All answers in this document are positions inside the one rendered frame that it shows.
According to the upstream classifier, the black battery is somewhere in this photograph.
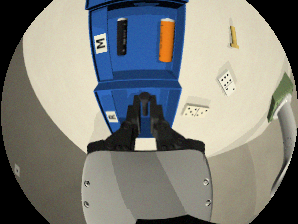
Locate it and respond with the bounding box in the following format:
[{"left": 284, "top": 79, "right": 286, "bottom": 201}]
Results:
[{"left": 117, "top": 18, "right": 128, "bottom": 56}]

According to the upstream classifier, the white domino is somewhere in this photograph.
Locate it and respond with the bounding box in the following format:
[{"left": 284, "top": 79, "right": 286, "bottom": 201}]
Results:
[
  {"left": 181, "top": 103, "right": 210, "bottom": 118},
  {"left": 216, "top": 69, "right": 236, "bottom": 97}
]

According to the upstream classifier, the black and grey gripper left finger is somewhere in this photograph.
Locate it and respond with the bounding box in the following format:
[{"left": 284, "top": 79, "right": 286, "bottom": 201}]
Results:
[{"left": 87, "top": 95, "right": 141, "bottom": 155}]

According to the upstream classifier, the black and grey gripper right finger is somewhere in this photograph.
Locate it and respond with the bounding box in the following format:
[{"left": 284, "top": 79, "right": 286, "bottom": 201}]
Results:
[{"left": 150, "top": 95, "right": 205, "bottom": 154}]

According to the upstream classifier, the blue bin rack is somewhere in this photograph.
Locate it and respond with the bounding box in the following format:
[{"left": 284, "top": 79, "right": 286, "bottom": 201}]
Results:
[{"left": 85, "top": 0, "right": 189, "bottom": 134}]

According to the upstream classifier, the black bolt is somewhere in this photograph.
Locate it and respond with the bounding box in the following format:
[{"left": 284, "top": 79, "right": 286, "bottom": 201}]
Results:
[{"left": 138, "top": 92, "right": 151, "bottom": 116}]

